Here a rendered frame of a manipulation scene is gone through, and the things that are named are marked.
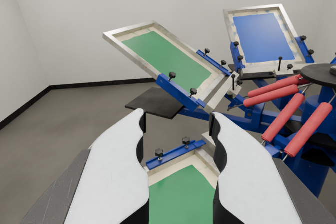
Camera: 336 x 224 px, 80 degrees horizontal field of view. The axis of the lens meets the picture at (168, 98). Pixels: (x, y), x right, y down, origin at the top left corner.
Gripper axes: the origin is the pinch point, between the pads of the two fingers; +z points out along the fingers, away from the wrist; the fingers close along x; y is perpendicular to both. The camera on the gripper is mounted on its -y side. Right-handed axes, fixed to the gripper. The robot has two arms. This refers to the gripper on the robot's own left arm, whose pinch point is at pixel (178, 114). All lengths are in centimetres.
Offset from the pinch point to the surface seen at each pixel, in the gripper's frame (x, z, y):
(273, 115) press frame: 66, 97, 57
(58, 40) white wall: -234, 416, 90
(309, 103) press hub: 77, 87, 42
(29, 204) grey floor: -134, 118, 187
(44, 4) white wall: -246, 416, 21
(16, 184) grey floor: -165, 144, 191
